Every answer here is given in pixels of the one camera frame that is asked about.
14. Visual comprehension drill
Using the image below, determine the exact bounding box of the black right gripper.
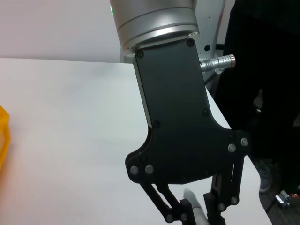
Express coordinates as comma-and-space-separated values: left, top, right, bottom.
125, 38, 253, 185

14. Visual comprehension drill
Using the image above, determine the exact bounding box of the person in black trousers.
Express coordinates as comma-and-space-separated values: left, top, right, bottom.
214, 0, 300, 195

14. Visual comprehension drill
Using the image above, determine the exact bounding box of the grey sneaker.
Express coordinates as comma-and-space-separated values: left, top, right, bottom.
259, 158, 281, 193

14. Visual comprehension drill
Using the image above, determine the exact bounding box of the white robot torso column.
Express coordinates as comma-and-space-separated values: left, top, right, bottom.
195, 0, 227, 78

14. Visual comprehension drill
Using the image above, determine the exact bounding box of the metal caster wheel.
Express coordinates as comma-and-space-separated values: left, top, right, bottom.
275, 189, 298, 208

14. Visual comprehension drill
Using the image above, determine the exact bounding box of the grey clear ballpoint pen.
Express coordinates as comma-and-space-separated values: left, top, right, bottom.
183, 188, 210, 225

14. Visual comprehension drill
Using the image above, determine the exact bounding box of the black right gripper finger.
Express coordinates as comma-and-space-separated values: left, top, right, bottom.
130, 177, 197, 225
202, 153, 247, 225

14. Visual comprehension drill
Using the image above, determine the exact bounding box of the yellow plastic bin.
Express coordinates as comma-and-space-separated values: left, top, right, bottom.
0, 105, 12, 169

